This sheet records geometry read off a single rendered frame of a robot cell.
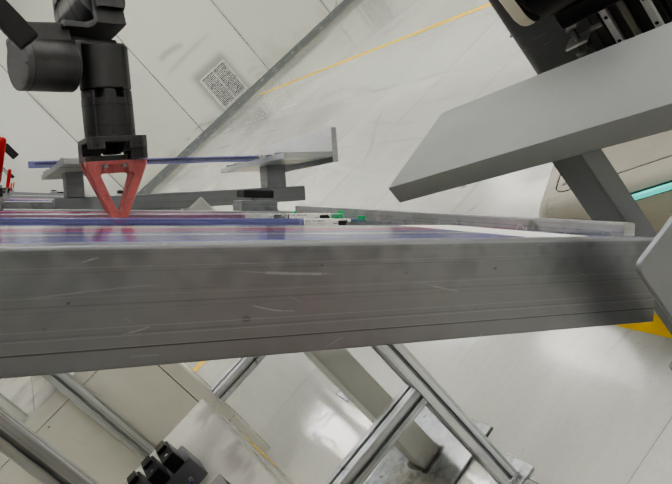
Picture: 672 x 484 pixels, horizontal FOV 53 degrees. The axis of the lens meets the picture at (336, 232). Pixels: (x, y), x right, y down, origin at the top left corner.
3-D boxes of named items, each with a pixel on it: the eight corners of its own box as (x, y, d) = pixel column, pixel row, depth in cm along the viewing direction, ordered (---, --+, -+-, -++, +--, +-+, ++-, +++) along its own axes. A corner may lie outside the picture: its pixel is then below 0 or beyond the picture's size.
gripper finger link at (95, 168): (92, 227, 76) (83, 143, 75) (85, 224, 83) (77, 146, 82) (153, 221, 79) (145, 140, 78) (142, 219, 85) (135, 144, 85)
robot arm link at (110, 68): (135, 36, 78) (111, 44, 82) (78, 31, 73) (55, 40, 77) (141, 97, 79) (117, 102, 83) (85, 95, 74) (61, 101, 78)
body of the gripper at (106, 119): (87, 154, 74) (80, 85, 73) (78, 157, 83) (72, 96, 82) (148, 151, 76) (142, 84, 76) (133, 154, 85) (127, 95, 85)
